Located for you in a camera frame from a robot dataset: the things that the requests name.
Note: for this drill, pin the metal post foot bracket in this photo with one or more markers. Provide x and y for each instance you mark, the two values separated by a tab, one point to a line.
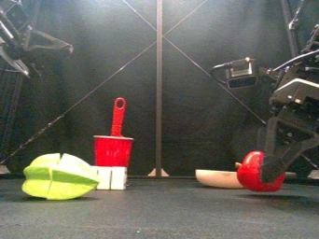
159	173

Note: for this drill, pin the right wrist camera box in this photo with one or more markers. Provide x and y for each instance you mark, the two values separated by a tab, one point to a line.
240	73

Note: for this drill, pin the white toy block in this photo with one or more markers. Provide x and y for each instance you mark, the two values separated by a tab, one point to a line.
111	178

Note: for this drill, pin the green toy star fruit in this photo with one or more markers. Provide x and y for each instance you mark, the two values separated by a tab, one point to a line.
57	180

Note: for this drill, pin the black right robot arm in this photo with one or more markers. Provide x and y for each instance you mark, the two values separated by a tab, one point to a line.
307	34

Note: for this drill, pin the red toy apple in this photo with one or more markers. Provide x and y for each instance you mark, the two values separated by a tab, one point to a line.
249	174

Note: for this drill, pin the vertical metal frame post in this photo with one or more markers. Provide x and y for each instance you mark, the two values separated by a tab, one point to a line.
159	93

